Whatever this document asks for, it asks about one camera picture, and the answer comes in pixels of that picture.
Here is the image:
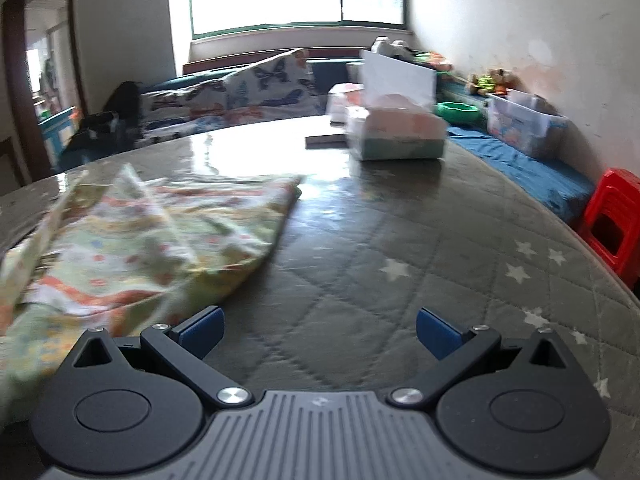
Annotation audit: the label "teal painted cabinet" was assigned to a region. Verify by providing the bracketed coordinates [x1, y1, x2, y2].
[40, 107, 83, 161]

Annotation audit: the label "white tissue box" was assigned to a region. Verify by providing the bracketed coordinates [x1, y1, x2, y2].
[346, 50, 448, 162]

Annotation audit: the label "green plastic bowl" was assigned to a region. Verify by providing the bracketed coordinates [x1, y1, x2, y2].
[436, 101, 483, 125]

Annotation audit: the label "dark teal bench sofa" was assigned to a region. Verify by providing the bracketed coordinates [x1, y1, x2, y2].
[142, 55, 363, 106]

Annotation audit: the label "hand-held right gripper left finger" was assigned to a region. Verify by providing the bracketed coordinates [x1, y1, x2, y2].
[70, 306, 253, 408]

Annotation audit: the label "patterned green children's shirt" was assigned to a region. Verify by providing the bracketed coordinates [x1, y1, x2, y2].
[0, 162, 305, 426]

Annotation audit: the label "brown wooden door frame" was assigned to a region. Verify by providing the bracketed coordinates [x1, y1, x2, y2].
[0, 0, 88, 186]

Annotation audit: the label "butterfly print cushion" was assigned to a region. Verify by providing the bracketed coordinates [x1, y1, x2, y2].
[224, 49, 323, 121]
[139, 80, 228, 133]

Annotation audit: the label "red plastic stool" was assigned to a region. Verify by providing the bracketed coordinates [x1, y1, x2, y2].
[575, 167, 640, 286]

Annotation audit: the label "colourful toy pile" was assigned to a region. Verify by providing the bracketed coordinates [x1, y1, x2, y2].
[412, 50, 455, 75]

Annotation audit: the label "black bag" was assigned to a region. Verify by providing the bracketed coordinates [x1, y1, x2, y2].
[64, 81, 144, 161]

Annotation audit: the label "white plush toy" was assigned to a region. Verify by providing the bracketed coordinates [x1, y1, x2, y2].
[370, 36, 417, 58]

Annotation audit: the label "clear plastic storage box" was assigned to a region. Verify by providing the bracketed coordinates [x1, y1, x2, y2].
[486, 89, 571, 158]

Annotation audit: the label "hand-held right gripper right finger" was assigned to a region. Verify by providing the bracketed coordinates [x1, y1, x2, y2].
[387, 306, 571, 408]

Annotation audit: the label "pink white tissue pack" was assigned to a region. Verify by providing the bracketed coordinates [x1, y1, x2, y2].
[326, 82, 367, 123]

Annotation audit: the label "blue bench mat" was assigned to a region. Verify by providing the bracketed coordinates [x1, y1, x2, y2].
[440, 82, 598, 223]

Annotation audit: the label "small brown plush toys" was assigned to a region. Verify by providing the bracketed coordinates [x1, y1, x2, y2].
[467, 67, 517, 97]

